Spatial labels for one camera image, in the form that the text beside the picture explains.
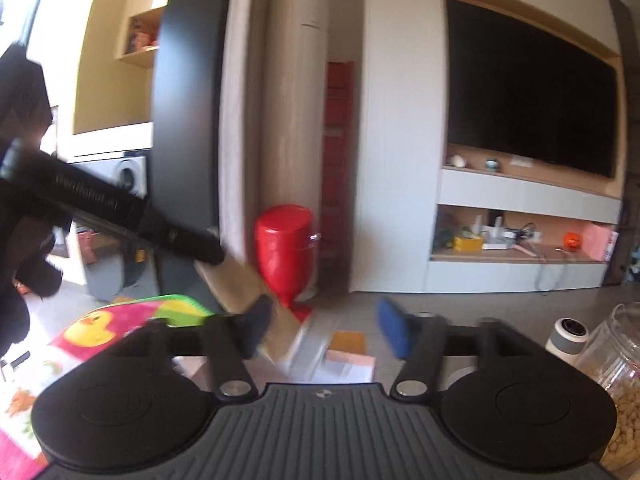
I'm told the cream tube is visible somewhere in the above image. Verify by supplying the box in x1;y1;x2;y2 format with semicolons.
195;248;334;382

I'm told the dark gloved left hand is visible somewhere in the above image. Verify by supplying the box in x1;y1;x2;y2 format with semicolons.
1;181;72;353

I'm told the pink cardboard box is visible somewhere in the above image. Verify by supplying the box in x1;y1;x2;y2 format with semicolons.
171;328;378;386

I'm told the washing machine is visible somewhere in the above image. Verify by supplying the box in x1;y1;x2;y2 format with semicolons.
69;152;151;302

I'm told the yellow toy box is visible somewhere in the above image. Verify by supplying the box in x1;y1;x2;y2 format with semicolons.
452;235;484;252

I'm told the white TV cabinet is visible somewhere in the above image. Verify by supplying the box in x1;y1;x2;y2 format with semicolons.
423;144;625;294

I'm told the black refrigerator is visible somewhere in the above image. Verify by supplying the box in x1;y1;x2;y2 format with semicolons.
150;0;237;302

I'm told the white thermos bottle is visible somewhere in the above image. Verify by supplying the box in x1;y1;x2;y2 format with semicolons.
544;318;589;364

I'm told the orange pumpkin toy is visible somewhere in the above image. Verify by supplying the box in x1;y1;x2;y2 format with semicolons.
563;232;582;252

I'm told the glass jar of peanuts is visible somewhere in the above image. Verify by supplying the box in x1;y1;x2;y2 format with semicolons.
575;302;640;471

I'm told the colourful cartoon play mat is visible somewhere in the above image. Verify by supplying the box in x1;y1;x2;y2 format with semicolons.
1;295;212;479

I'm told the white air conditioner tower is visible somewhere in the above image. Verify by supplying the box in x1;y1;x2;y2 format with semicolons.
259;0;331;231

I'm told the black television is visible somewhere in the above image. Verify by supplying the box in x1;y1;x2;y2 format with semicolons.
447;0;618;178

